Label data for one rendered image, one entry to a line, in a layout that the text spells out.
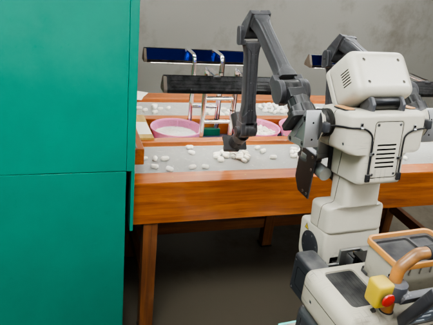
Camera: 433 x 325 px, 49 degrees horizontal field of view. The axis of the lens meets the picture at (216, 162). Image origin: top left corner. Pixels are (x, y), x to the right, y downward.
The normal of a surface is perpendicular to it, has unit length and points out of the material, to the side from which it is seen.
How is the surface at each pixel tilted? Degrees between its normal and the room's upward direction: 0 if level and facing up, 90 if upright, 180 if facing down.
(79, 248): 90
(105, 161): 90
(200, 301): 0
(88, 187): 90
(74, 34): 90
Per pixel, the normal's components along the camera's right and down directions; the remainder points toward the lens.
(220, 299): 0.10, -0.91
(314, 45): 0.33, 0.41
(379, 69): 0.32, -0.30
